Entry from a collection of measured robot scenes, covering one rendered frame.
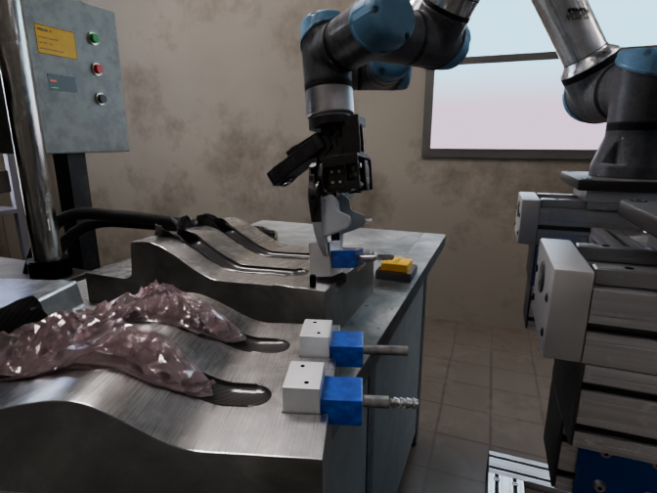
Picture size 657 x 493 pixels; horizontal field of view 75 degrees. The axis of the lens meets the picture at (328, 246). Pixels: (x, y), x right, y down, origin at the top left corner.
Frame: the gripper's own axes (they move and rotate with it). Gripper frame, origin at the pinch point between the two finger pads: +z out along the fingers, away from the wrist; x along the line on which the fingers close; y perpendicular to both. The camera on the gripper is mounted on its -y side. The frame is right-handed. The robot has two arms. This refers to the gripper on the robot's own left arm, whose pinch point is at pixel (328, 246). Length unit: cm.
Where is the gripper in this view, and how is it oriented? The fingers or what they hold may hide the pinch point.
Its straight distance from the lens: 69.2
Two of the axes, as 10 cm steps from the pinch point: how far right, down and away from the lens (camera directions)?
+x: 3.8, -0.9, 9.2
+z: 0.8, 9.9, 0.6
